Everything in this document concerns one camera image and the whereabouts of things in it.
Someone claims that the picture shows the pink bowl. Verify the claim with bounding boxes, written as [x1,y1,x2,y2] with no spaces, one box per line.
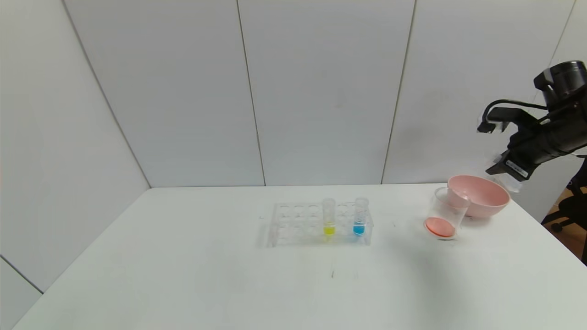
[447,175,511,219]

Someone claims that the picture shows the black office chair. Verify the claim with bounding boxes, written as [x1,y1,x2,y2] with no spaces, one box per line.
[542,182,587,233]

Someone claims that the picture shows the clear acrylic test tube rack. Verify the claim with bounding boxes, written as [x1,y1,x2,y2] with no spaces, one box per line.
[270,201,373,248]

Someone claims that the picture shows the clear plastic beaker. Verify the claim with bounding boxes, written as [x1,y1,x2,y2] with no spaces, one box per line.
[424,187,471,240]

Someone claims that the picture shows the blue pigment test tube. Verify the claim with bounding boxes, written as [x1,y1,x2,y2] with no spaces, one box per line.
[353,198,370,237]

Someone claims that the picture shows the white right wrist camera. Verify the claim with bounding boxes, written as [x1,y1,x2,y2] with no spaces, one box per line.
[477,117,500,135]

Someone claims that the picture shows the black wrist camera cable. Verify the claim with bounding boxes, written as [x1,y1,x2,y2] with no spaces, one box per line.
[482,98,549,121]

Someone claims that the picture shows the red pigment test tube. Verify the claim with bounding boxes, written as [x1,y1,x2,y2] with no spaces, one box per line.
[485,154,524,194]

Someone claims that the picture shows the yellow pigment test tube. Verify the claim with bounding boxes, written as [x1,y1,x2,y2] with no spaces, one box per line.
[321,198,337,237]

